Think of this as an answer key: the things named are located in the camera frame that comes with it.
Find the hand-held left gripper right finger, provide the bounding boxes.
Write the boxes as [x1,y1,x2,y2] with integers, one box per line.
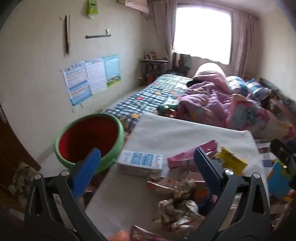
[185,147,271,241]

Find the green basin with red inside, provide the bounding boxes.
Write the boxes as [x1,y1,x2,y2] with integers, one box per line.
[54,113,125,174]

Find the dark wooden panel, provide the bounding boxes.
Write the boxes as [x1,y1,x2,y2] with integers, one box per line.
[0,109,41,193]

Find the blue plaid bed sheet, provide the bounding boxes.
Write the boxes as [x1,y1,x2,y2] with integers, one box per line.
[104,74,197,137]

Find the dark green cloth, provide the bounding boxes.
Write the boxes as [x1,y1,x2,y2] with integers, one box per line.
[158,105,178,117]

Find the white and blue carton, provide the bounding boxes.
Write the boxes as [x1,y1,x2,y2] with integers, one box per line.
[117,150,163,178]

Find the small cluttered side table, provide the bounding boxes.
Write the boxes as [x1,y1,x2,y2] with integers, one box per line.
[139,51,170,85]

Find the foil wrapper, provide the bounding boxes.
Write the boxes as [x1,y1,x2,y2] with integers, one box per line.
[153,199,206,232]

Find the blue striped pillow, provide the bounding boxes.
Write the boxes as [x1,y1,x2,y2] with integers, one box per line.
[225,76,249,95]

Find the green box on wall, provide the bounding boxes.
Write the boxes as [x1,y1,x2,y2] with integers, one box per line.
[87,0,99,16]

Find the red snack packet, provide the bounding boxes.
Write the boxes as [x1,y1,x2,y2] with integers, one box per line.
[129,225,167,241]

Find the pink snack box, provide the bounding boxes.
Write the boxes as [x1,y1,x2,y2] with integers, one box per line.
[167,140,219,169]

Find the dark wooden headboard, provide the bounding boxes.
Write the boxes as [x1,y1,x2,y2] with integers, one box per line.
[259,77,296,121]

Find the yellow wrapper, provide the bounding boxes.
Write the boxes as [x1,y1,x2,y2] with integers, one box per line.
[216,146,248,176]

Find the pink floral blanket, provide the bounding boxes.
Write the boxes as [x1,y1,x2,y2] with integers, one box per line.
[228,94,292,139]

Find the pink pillow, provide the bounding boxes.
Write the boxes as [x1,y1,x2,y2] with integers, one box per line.
[193,62,229,93]

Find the purple quilt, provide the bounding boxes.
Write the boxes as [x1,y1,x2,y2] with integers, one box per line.
[178,81,234,127]

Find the green bordered wall poster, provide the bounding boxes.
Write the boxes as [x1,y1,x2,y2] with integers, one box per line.
[103,54,122,87]

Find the white towel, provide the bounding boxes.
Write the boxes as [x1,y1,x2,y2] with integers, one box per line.
[85,113,270,241]

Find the white chart wall poster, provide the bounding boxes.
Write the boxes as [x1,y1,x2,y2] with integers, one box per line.
[85,58,108,94]

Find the blue chart wall poster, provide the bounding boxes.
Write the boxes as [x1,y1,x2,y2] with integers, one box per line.
[63,61,92,106]

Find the window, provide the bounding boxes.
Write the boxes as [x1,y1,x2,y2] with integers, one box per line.
[172,5,232,65]

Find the orange snack box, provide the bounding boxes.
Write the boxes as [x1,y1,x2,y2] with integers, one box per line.
[146,178,176,193]

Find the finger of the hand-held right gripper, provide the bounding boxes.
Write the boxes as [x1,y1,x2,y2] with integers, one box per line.
[270,138,296,176]

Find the hanging dark clothes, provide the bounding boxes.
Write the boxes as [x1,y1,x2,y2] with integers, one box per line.
[172,53,192,75]

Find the blue book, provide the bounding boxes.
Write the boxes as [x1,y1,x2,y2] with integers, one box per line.
[267,160,294,200]

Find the dark hanging strip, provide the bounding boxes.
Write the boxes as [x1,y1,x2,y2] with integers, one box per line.
[64,14,71,55]

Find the blue plaid pillow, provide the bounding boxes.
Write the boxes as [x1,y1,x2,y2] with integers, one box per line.
[246,79,271,100]

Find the beige curtain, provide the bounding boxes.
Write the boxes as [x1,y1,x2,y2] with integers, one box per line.
[148,0,177,61]
[233,11,259,78]

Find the black wall rail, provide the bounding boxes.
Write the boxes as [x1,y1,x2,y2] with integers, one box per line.
[85,29,111,39]

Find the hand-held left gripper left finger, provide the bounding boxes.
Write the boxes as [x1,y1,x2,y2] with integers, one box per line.
[24,148,109,241]

